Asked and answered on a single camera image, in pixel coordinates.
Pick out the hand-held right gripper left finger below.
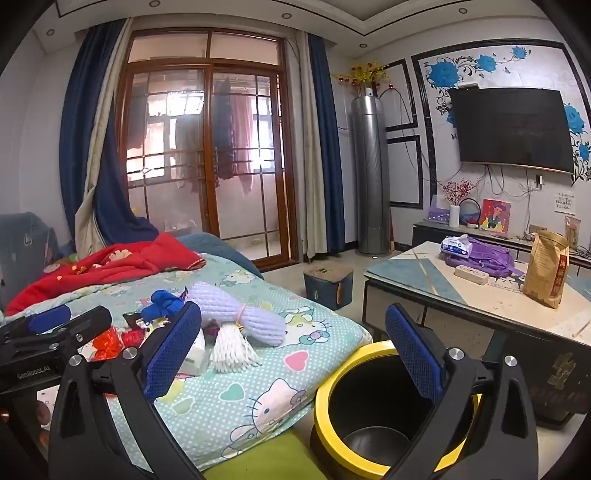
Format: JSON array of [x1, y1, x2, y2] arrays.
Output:
[[48, 301, 206, 480]]

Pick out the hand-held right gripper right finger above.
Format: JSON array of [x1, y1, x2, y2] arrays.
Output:
[[383, 302, 539, 480]]

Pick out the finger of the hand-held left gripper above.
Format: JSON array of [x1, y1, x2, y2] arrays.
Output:
[[0, 307, 72, 344], [44, 305, 114, 354]]

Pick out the white paper carton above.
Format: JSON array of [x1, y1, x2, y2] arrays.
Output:
[[178, 330, 211, 377]]

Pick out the red shiny wrapper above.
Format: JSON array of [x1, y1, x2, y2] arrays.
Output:
[[91, 327, 141, 361]]

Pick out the blue plastic bag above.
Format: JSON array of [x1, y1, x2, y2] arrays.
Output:
[[141, 288, 189, 324]]

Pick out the small white foam net sleeve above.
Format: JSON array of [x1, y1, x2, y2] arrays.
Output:
[[209, 323, 262, 374]]

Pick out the yellow rimmed black trash bin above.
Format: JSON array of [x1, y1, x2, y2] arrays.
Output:
[[310, 340, 483, 478]]

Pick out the large pale foam net sleeve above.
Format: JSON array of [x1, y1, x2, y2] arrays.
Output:
[[187, 281, 288, 347]]

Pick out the red floral blanket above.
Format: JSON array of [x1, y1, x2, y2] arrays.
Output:
[[4, 232, 207, 317]]

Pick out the marble top coffee table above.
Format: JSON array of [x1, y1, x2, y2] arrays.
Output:
[[362, 240, 591, 430]]

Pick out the cartoon cat printed blanket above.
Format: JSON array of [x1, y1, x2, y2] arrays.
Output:
[[0, 251, 374, 472]]

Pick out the white power strip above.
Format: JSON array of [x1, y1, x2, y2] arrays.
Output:
[[454, 264, 490, 282]]

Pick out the blue storage stool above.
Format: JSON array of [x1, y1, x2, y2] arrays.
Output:
[[303, 264, 355, 311]]

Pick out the white blue tissue pack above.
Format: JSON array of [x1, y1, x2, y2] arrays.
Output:
[[438, 234, 472, 258]]

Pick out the blue sofa armrest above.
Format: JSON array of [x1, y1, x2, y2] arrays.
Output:
[[178, 232, 265, 280]]

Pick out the dark television cabinet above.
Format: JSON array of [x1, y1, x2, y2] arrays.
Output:
[[412, 220, 591, 271]]

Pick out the purple bag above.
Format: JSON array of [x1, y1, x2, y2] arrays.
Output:
[[445, 236, 527, 278]]

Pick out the white vase red berries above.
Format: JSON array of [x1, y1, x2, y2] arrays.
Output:
[[442, 179, 476, 229]]

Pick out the round framed ornament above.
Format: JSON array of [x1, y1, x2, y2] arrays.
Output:
[[459, 198, 483, 229]]

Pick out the brown paper bag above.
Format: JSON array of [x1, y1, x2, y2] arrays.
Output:
[[523, 230, 571, 310]]

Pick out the colourful painting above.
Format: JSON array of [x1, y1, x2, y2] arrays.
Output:
[[479, 199, 512, 235]]

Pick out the beige curtain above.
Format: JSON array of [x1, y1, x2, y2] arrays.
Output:
[[284, 32, 326, 264], [74, 18, 134, 259]]

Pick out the grey tower air conditioner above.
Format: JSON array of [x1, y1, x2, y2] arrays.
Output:
[[351, 90, 392, 256]]

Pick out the blue curtain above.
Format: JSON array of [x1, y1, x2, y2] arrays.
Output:
[[307, 34, 346, 254], [59, 21, 160, 254]]

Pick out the wooden sliding glass door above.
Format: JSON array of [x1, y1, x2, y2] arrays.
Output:
[[113, 28, 301, 272]]

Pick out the hanging pink garment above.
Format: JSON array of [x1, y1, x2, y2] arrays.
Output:
[[231, 92, 254, 192]]

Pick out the hanging dark garment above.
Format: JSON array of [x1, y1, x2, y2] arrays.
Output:
[[215, 78, 236, 181]]

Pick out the yellow artificial flowers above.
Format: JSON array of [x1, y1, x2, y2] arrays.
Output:
[[337, 60, 393, 97]]

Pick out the white paper wall note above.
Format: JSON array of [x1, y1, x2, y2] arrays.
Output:
[[554, 190, 577, 215]]

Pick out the wall mounted television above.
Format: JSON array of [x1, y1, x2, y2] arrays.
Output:
[[449, 87, 575, 175]]

